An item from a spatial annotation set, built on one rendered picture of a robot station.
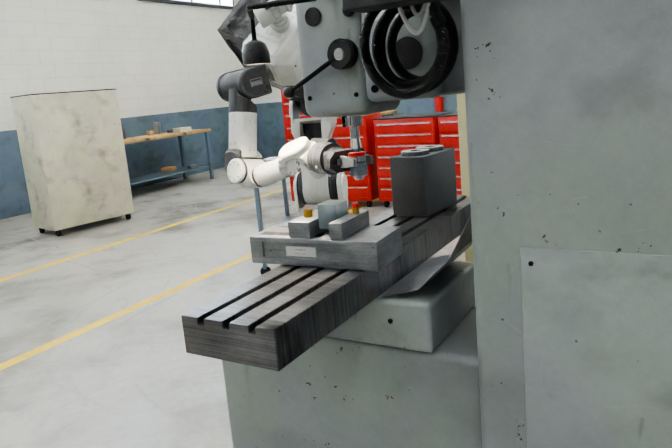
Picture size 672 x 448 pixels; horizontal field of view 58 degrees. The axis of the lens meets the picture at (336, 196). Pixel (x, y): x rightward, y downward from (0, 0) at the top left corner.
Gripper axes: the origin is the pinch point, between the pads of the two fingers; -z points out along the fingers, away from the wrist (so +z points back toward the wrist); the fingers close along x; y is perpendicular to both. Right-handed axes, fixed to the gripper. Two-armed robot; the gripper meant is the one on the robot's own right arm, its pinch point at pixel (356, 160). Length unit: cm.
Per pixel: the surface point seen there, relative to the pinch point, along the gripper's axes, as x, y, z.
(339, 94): -8.1, -17.4, -6.4
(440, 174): 41.1, 10.8, 12.4
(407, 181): 29.0, 11.3, 14.5
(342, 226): -16.1, 12.2, -14.5
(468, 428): -1, 60, -36
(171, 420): -23, 119, 125
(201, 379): 3, 118, 152
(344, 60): -9.2, -25.0, -11.2
